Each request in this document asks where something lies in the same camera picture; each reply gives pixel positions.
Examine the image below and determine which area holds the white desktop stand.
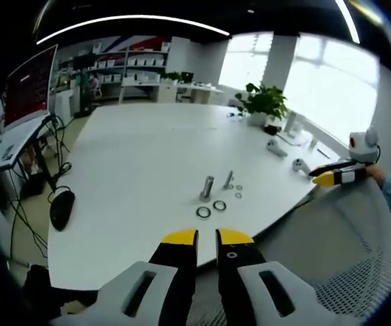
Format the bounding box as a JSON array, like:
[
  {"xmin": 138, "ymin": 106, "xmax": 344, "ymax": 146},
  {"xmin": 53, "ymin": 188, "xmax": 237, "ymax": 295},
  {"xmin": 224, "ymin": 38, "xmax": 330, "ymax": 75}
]
[{"xmin": 276, "ymin": 111, "xmax": 315, "ymax": 146}]

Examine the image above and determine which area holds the white storage shelving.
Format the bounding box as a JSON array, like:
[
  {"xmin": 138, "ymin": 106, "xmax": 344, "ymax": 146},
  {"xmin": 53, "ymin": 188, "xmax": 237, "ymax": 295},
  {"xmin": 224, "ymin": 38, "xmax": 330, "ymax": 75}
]
[{"xmin": 57, "ymin": 42, "xmax": 171, "ymax": 105}]

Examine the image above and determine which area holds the person's right hand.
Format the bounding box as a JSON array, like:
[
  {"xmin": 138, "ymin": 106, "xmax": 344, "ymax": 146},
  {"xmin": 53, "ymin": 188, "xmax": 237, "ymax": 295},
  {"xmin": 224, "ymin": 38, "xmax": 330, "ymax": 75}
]
[{"xmin": 364, "ymin": 163, "xmax": 388, "ymax": 188}]

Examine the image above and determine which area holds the white mesh chair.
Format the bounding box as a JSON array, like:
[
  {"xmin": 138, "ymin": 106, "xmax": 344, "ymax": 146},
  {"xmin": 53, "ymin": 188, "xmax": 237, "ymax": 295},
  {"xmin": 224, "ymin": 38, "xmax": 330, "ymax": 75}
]
[{"xmin": 188, "ymin": 181, "xmax": 391, "ymax": 326}]

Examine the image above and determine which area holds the black mouse cable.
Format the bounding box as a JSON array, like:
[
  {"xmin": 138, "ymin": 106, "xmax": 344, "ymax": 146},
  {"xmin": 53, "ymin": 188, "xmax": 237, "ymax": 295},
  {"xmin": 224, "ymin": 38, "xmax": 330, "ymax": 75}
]
[{"xmin": 7, "ymin": 159, "xmax": 73, "ymax": 269}]

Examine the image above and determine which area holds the white handheld controller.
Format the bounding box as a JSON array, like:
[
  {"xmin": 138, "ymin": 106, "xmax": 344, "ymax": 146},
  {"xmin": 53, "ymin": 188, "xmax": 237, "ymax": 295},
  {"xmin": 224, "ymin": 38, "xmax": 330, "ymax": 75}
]
[
  {"xmin": 291, "ymin": 158, "xmax": 313, "ymax": 178},
  {"xmin": 266, "ymin": 138, "xmax": 289, "ymax": 158}
]

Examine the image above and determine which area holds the white side desk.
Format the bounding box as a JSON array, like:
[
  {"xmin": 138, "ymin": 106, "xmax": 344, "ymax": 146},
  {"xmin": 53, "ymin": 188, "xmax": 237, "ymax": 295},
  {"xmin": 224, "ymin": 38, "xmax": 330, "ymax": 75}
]
[{"xmin": 0, "ymin": 114, "xmax": 59, "ymax": 201}]

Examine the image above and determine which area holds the black computer mouse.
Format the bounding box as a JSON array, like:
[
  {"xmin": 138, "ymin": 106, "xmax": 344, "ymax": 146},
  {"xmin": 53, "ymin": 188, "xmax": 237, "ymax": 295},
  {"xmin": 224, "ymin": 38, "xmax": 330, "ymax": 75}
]
[{"xmin": 49, "ymin": 189, "xmax": 76, "ymax": 233}]

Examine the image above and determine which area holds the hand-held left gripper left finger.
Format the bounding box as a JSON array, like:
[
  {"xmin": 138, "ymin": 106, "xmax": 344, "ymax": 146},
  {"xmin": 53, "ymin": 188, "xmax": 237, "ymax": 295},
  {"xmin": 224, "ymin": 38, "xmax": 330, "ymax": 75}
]
[{"xmin": 50, "ymin": 228, "xmax": 199, "ymax": 326}]

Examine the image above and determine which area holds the long curved ceiling light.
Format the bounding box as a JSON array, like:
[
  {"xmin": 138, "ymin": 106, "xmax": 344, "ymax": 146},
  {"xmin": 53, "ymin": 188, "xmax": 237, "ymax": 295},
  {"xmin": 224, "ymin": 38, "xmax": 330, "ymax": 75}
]
[{"xmin": 35, "ymin": 14, "xmax": 232, "ymax": 46}]

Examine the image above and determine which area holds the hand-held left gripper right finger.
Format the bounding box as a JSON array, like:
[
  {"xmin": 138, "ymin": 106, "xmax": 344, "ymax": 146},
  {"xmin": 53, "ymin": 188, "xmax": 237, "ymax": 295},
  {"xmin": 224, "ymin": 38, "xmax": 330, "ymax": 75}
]
[{"xmin": 214, "ymin": 228, "xmax": 362, "ymax": 326}]

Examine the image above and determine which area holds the short ceiling light strip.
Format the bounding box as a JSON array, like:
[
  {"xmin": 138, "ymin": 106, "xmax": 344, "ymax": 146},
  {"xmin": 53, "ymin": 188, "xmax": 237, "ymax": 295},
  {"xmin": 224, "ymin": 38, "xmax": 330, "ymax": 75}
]
[{"xmin": 334, "ymin": 0, "xmax": 362, "ymax": 45}]

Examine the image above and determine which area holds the small metal threaded stud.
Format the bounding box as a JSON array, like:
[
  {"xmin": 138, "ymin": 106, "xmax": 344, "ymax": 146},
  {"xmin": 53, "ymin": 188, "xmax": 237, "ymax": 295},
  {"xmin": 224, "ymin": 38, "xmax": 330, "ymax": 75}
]
[{"xmin": 222, "ymin": 170, "xmax": 235, "ymax": 191}]

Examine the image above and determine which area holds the white background desk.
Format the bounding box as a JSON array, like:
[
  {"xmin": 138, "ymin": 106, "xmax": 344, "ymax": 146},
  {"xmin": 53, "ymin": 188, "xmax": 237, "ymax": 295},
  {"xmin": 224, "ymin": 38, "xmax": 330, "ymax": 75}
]
[{"xmin": 156, "ymin": 82, "xmax": 224, "ymax": 105}]

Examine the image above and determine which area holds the large metal threaded stud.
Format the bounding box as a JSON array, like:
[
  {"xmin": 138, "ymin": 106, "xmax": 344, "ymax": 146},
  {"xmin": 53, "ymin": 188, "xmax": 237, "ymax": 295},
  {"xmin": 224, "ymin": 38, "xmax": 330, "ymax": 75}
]
[{"xmin": 199, "ymin": 175, "xmax": 216, "ymax": 202}]

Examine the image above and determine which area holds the green potted plant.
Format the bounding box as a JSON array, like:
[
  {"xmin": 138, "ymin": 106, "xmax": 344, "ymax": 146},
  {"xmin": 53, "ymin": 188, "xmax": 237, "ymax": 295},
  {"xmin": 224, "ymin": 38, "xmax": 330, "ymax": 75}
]
[{"xmin": 234, "ymin": 82, "xmax": 289, "ymax": 128}]

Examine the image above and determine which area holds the computer monitor red screen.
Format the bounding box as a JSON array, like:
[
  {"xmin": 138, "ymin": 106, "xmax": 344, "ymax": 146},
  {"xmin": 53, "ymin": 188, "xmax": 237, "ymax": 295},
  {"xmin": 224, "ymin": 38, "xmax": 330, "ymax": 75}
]
[{"xmin": 3, "ymin": 43, "xmax": 59, "ymax": 132}]

